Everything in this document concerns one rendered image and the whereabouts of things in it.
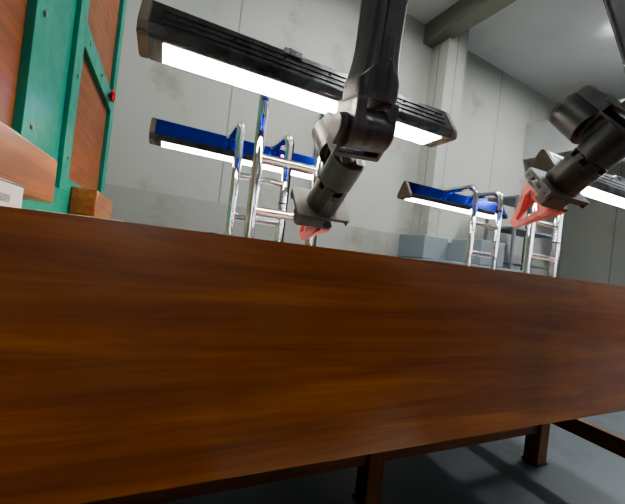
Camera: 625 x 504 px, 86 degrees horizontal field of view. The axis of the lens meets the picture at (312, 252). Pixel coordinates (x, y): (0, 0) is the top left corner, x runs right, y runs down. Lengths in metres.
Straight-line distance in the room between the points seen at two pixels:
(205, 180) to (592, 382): 2.81
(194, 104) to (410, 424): 3.00
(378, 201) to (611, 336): 3.32
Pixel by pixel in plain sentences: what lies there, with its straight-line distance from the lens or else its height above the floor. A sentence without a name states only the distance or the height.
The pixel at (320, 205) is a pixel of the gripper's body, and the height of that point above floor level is 0.84.
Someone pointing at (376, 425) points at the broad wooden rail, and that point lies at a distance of 0.35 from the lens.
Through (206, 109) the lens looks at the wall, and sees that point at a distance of 3.18.
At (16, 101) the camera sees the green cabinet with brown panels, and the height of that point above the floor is 0.95.
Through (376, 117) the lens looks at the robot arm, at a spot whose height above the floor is 0.95.
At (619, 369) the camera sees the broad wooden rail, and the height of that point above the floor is 0.64.
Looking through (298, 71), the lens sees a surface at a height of 1.07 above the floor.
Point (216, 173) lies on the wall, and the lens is 3.06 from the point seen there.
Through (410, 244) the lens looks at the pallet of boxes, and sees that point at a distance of 3.48.
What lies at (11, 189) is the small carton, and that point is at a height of 0.78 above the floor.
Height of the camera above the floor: 0.76
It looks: level
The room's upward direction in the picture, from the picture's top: 7 degrees clockwise
